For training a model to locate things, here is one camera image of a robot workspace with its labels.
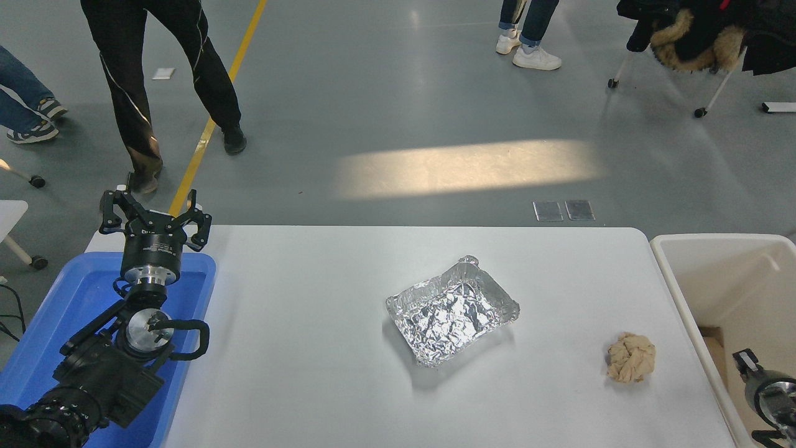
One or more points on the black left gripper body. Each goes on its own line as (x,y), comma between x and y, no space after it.
(152,247)

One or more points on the foil plate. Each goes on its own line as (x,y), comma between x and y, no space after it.
(451,314)

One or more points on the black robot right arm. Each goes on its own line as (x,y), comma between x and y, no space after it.
(771,398)

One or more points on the metal floor plate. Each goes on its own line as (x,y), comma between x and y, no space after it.
(548,211)
(579,210)

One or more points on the blue plastic tray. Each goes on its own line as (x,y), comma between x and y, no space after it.
(74,292)

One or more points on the chair leg with caster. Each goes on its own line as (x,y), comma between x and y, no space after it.
(36,181)

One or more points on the white wheeled side table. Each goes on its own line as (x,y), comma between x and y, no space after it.
(9,214)

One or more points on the person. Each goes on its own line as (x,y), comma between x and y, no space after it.
(22,93)
(535,56)
(130,74)

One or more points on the crumpled tan paper ball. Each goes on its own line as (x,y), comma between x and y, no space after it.
(631,358)

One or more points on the black fur-trimmed coat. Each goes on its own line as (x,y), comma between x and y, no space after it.
(684,37)

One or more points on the large pale plastic bin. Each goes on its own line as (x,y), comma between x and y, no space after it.
(740,280)

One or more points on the white bar on floor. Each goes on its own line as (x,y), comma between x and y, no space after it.
(780,107)

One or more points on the white wheeled chair frame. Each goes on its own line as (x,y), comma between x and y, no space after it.
(715,93)

